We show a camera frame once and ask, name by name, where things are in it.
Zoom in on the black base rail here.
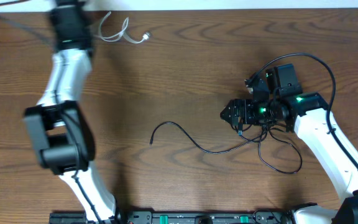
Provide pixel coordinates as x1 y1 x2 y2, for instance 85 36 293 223
48 210 295 224

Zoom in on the long black USB cable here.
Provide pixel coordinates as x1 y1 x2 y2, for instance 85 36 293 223
149 121 269 155

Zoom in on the white USB cable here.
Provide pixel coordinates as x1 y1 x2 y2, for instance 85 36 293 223
93 11 151 45

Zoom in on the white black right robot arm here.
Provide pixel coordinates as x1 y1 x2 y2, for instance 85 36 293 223
220 64 358 223

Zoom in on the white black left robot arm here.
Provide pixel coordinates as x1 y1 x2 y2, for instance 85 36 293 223
24 0 127 223

